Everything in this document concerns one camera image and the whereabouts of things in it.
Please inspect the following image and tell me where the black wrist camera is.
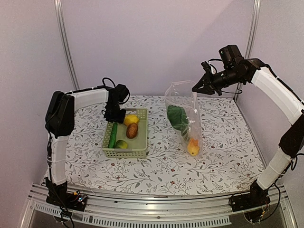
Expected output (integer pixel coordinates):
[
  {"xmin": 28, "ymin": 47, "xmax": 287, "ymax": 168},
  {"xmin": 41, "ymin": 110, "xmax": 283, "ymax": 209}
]
[
  {"xmin": 200, "ymin": 44, "xmax": 244, "ymax": 76},
  {"xmin": 115, "ymin": 84, "xmax": 130, "ymax": 105}
]

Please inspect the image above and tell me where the right aluminium frame post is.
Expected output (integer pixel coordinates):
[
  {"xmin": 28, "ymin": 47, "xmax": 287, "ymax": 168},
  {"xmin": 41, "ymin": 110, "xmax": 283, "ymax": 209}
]
[{"xmin": 234, "ymin": 0, "xmax": 261, "ymax": 100}]

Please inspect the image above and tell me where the yellow green pear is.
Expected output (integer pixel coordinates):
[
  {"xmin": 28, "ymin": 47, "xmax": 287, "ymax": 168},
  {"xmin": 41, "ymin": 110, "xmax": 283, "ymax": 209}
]
[{"xmin": 114, "ymin": 140, "xmax": 128, "ymax": 149}]

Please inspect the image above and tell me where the pale green plastic basket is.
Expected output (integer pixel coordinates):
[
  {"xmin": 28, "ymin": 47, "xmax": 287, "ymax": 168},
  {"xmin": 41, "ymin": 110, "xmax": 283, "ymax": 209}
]
[{"xmin": 102, "ymin": 108, "xmax": 148, "ymax": 158}]

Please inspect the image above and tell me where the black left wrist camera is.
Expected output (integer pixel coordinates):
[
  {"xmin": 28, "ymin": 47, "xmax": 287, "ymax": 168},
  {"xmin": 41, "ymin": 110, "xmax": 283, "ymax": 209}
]
[{"xmin": 115, "ymin": 84, "xmax": 130, "ymax": 105}]

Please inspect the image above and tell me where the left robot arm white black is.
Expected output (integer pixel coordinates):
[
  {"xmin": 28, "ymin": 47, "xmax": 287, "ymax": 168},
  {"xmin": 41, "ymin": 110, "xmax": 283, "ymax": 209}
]
[{"xmin": 45, "ymin": 84, "xmax": 130, "ymax": 186}]

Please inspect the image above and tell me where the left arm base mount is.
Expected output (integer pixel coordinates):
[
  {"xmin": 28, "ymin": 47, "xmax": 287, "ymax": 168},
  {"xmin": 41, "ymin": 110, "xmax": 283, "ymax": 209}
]
[{"xmin": 46, "ymin": 179, "xmax": 87, "ymax": 212}]

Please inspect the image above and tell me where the brown shiitake mushroom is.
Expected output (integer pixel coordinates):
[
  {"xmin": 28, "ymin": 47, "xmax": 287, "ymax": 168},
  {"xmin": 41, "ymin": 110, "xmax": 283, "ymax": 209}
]
[{"xmin": 126, "ymin": 123, "xmax": 138, "ymax": 139}]

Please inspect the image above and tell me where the clear zip top bag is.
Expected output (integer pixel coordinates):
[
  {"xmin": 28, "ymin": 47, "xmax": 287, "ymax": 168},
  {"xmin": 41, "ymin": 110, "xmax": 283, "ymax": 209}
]
[{"xmin": 164, "ymin": 80, "xmax": 203, "ymax": 159}]

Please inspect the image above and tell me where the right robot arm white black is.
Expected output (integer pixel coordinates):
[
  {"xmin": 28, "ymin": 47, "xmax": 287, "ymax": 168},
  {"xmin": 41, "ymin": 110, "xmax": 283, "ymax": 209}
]
[{"xmin": 192, "ymin": 57, "xmax": 304, "ymax": 207}]

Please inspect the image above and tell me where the aluminium front rail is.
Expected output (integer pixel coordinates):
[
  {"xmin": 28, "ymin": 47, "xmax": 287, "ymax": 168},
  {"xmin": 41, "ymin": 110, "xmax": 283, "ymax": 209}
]
[{"xmin": 19, "ymin": 184, "xmax": 298, "ymax": 228}]

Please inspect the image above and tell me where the left aluminium frame post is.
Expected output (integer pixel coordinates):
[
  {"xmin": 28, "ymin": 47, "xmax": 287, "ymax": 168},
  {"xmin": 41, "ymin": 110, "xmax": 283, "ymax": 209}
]
[{"xmin": 54, "ymin": 0, "xmax": 80, "ymax": 90}]

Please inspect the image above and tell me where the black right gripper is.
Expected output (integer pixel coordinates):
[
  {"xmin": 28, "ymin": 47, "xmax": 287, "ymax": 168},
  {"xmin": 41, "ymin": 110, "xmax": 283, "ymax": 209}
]
[{"xmin": 192, "ymin": 67, "xmax": 245, "ymax": 95}]

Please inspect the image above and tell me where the yellow lemon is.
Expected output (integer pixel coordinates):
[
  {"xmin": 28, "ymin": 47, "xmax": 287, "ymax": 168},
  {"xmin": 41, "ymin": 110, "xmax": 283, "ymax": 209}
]
[{"xmin": 123, "ymin": 114, "xmax": 140, "ymax": 126}]

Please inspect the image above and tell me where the floral patterned table mat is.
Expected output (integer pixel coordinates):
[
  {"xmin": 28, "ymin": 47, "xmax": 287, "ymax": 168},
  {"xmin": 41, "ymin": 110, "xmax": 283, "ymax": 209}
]
[{"xmin": 65, "ymin": 95, "xmax": 264, "ymax": 195}]

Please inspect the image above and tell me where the green white bok choy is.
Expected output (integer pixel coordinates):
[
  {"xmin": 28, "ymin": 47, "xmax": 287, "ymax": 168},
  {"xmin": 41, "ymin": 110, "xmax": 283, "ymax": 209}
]
[{"xmin": 167, "ymin": 105, "xmax": 190, "ymax": 143}]

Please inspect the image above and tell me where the aluminium frame post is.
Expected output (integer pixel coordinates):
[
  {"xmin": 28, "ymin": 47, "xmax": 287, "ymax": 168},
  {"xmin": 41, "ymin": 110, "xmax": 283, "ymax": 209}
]
[
  {"xmin": 234, "ymin": 0, "xmax": 261, "ymax": 100},
  {"xmin": 54, "ymin": 0, "xmax": 80, "ymax": 90}
]

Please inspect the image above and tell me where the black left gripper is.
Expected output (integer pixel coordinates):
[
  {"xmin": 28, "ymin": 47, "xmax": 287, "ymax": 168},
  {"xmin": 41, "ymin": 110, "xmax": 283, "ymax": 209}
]
[{"xmin": 104, "ymin": 102, "xmax": 126, "ymax": 124}]

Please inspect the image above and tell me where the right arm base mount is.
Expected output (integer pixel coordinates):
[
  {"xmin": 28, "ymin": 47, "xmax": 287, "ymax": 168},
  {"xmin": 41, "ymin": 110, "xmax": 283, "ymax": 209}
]
[{"xmin": 228, "ymin": 181, "xmax": 270, "ymax": 223}]

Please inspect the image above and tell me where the light green cucumber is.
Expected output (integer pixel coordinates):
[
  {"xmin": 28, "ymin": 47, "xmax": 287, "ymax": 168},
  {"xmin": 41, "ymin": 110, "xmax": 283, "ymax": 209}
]
[{"xmin": 108, "ymin": 122, "xmax": 118, "ymax": 148}]

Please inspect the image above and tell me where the orange yellow mango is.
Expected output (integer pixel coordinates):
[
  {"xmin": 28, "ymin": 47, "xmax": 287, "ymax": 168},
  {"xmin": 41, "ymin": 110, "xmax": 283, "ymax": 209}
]
[{"xmin": 187, "ymin": 138, "xmax": 200, "ymax": 156}]

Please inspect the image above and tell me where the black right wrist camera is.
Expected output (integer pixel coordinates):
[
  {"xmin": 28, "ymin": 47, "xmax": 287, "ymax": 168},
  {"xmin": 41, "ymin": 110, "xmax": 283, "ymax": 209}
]
[{"xmin": 200, "ymin": 44, "xmax": 244, "ymax": 76}]

